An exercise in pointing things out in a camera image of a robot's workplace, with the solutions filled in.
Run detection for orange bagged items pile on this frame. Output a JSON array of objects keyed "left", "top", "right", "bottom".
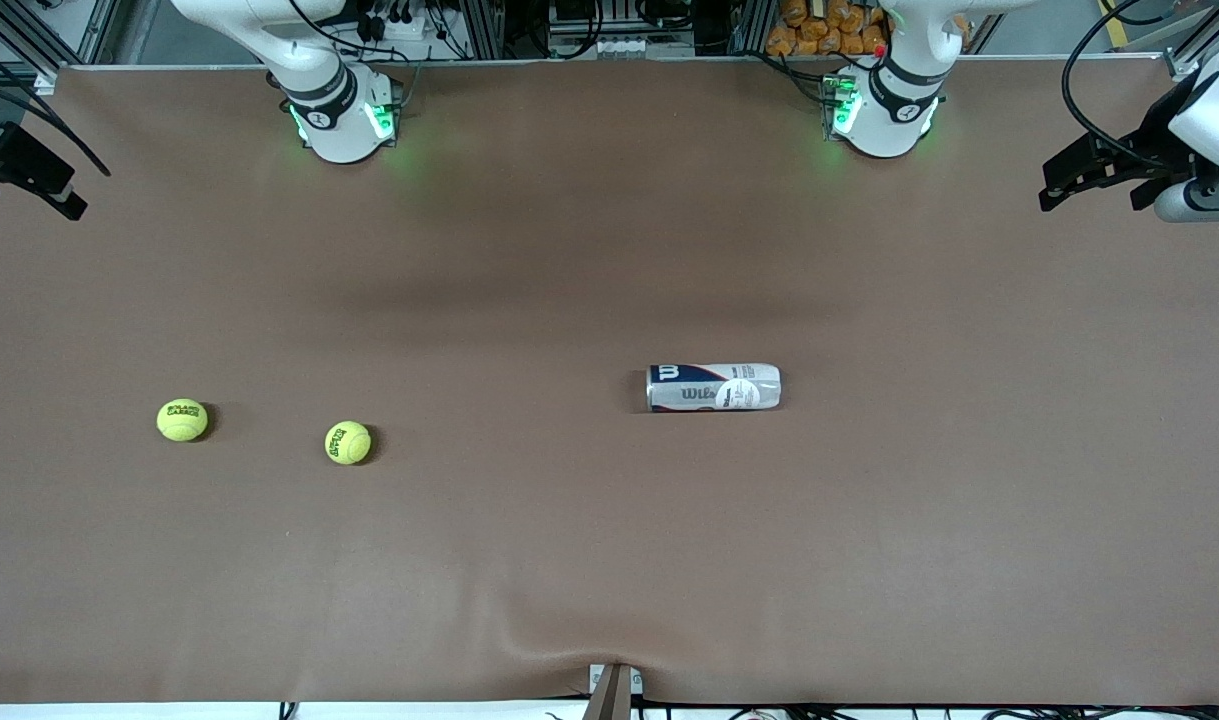
[{"left": 766, "top": 0, "right": 888, "bottom": 57}]

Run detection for aluminium frame strut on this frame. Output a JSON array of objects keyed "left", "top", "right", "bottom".
[
  {"left": 1164, "top": 0, "right": 1219, "bottom": 81},
  {"left": 0, "top": 0, "right": 70, "bottom": 96}
]

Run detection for brown pole grey bracket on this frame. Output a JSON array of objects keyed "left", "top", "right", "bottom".
[{"left": 586, "top": 662, "right": 645, "bottom": 720}]

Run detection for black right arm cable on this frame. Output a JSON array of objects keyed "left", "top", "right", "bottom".
[{"left": 0, "top": 20, "right": 112, "bottom": 178}]

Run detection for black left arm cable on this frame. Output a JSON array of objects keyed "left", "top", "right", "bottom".
[{"left": 1061, "top": 0, "right": 1170, "bottom": 166}]

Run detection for aluminium frame post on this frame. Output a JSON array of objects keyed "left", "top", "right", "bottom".
[
  {"left": 462, "top": 0, "right": 508, "bottom": 59},
  {"left": 731, "top": 0, "right": 775, "bottom": 57}
]

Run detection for clear Wilson tennis ball can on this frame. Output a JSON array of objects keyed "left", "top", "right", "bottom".
[{"left": 646, "top": 363, "right": 783, "bottom": 414}]

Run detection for long white power strip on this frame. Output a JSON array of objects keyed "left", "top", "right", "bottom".
[{"left": 591, "top": 37, "right": 697, "bottom": 58}]

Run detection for white power strip black plugs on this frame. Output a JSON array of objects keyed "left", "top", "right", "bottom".
[{"left": 354, "top": 5, "right": 432, "bottom": 41}]

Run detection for yellow-green tennis ball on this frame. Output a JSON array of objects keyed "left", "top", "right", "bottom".
[
  {"left": 324, "top": 420, "right": 373, "bottom": 466},
  {"left": 156, "top": 398, "right": 210, "bottom": 443}
]

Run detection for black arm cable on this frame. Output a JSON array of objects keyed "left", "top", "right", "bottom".
[
  {"left": 1061, "top": 0, "right": 1170, "bottom": 166},
  {"left": 0, "top": 20, "right": 112, "bottom": 178}
]

